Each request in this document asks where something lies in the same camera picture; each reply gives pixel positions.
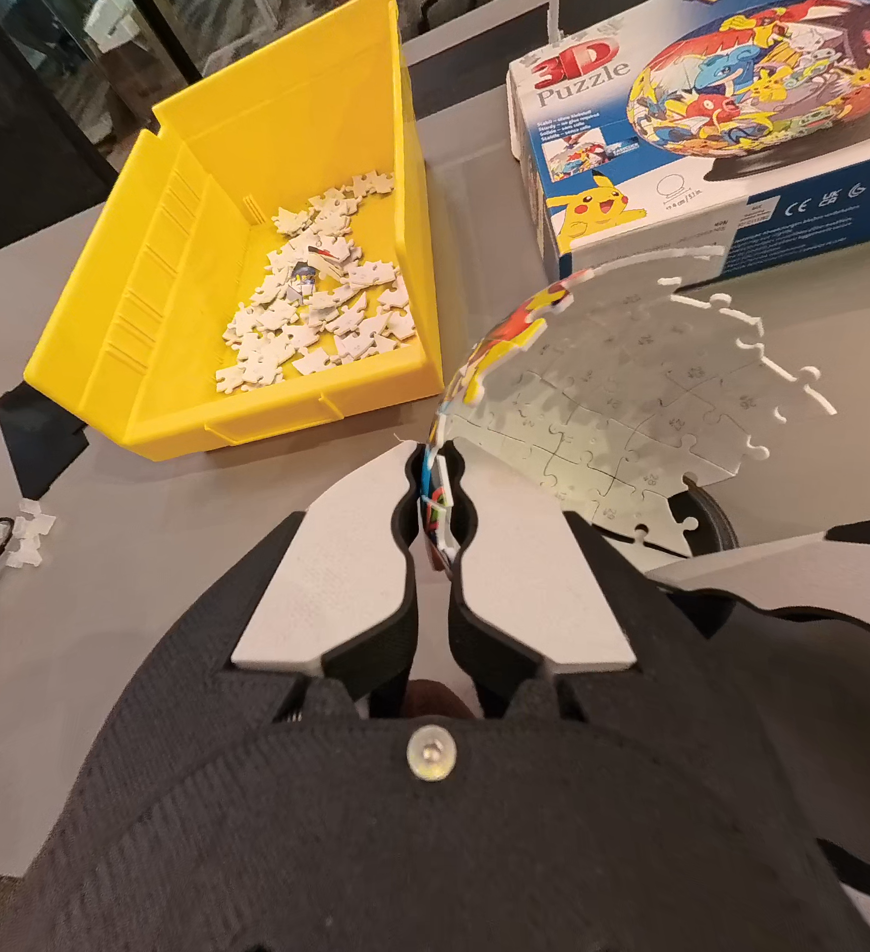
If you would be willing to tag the black flat plate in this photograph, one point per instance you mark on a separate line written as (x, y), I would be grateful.
(40, 439)

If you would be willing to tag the black mesh chair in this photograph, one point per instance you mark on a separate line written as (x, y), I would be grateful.
(18, 149)

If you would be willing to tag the yellow plastic bin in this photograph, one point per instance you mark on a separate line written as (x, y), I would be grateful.
(293, 111)

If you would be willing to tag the pile of puzzle pieces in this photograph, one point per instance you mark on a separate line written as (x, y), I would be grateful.
(316, 312)

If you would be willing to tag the black round ball stand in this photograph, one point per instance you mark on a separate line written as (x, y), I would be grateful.
(717, 520)

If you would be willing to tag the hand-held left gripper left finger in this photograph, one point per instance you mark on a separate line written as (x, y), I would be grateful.
(316, 595)

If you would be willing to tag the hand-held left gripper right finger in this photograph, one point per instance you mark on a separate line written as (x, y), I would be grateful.
(546, 595)

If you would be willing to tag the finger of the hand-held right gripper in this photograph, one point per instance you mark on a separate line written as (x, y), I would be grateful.
(814, 569)

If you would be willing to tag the white paper scraps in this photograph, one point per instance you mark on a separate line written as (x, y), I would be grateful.
(29, 528)

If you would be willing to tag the partly built puzzle ball shell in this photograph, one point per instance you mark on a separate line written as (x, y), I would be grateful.
(628, 416)

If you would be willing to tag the blue puzzle box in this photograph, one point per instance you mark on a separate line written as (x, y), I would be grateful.
(814, 208)

